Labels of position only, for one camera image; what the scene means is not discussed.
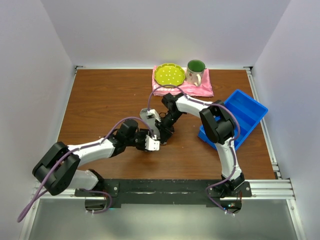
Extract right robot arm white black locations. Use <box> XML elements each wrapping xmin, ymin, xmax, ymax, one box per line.
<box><xmin>154</xmin><ymin>93</ymin><xmax>245</xmax><ymax>197</ymax></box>

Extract aluminium frame rail front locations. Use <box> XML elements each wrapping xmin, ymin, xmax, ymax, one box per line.
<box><xmin>18</xmin><ymin>177</ymin><xmax>106</xmax><ymax>240</ymax></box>

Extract purple cable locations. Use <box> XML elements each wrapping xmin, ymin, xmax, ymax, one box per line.
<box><xmin>147</xmin><ymin>84</ymin><xmax>242</xmax><ymax>217</ymax></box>
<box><xmin>16</xmin><ymin>116</ymin><xmax>157</xmax><ymax>223</ymax></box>

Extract grey sock black stripes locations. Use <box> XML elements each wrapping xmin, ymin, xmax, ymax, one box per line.
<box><xmin>139</xmin><ymin>108</ymin><xmax>161</xmax><ymax>140</ymax></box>

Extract cream mug green inside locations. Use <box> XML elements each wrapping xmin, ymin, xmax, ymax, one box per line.
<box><xmin>185</xmin><ymin>59</ymin><xmax>206</xmax><ymax>87</ymax></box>

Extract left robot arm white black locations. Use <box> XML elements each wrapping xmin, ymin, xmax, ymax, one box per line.
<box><xmin>32</xmin><ymin>117</ymin><xmax>160</xmax><ymax>196</ymax></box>

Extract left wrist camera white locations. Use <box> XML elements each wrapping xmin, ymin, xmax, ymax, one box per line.
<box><xmin>145</xmin><ymin>135</ymin><xmax>160</xmax><ymax>152</ymax></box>

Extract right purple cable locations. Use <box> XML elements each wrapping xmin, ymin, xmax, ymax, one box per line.
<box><xmin>147</xmin><ymin>84</ymin><xmax>242</xmax><ymax>217</ymax></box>

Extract pink folded cloth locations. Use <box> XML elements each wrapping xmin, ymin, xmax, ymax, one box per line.
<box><xmin>151</xmin><ymin>65</ymin><xmax>215</xmax><ymax>98</ymax></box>

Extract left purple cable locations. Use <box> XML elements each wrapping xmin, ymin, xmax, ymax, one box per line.
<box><xmin>16</xmin><ymin>116</ymin><xmax>157</xmax><ymax>223</ymax></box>

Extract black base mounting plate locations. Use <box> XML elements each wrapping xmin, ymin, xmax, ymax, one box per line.
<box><xmin>74</xmin><ymin>179</ymin><xmax>252</xmax><ymax>212</ymax></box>

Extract blue plastic divided bin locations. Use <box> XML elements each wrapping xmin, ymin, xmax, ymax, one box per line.
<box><xmin>197</xmin><ymin>89</ymin><xmax>269</xmax><ymax>151</ymax></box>

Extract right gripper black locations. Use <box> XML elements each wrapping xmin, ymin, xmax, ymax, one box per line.
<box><xmin>155</xmin><ymin>111</ymin><xmax>183</xmax><ymax>144</ymax></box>

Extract yellow-green dotted plate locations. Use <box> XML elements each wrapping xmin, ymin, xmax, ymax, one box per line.
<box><xmin>153</xmin><ymin>63</ymin><xmax>186</xmax><ymax>86</ymax></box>

